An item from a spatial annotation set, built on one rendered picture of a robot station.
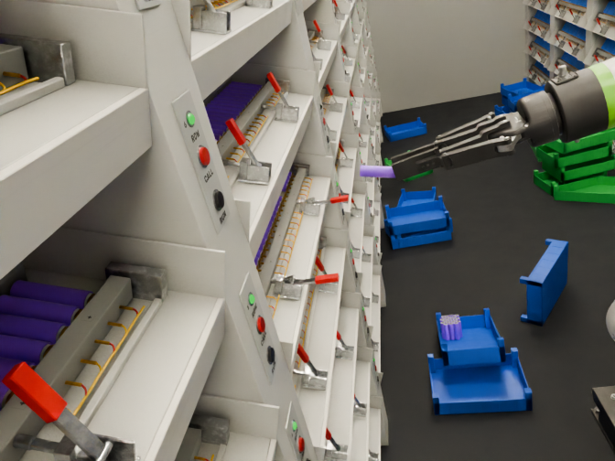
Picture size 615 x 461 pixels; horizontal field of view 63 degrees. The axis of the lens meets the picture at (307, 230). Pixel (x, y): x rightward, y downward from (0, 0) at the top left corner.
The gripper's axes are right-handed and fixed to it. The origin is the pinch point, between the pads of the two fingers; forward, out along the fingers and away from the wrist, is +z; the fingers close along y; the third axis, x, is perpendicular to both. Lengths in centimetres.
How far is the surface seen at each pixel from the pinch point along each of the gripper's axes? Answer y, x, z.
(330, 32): -100, -13, 18
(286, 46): -30.2, -21.0, 18.1
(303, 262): 5.6, 8.1, 22.3
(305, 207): -11.2, 5.8, 23.4
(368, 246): -92, 64, 34
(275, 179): 13.8, -9.9, 17.2
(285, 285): 15.4, 5.6, 22.7
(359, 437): -5, 64, 34
